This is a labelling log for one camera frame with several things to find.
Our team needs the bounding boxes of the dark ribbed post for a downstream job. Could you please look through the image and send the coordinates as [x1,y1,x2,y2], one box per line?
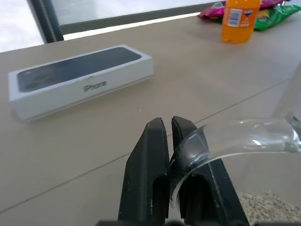
[26,0,65,44]

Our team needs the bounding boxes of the white iPhone box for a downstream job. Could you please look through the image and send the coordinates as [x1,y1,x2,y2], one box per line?
[8,44,154,122]

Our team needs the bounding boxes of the pink snack bag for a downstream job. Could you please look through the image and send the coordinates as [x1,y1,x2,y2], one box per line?
[198,0,284,20]

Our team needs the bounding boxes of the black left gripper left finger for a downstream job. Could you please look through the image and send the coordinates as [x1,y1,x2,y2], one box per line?
[117,117,170,222]

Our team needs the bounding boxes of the clear plastic cup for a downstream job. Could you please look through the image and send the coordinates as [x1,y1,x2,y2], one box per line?
[169,56,301,226]

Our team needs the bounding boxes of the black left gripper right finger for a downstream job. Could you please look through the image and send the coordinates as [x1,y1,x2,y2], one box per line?
[169,115,250,226]

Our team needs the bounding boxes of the green snack bag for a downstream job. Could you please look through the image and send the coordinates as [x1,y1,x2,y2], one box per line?
[253,3,301,31]

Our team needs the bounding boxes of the oatmeal flakes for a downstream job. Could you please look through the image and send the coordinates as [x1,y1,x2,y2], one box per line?
[237,191,301,224]

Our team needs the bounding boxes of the orange soda bottle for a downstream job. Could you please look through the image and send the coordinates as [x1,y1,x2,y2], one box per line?
[221,0,262,44]

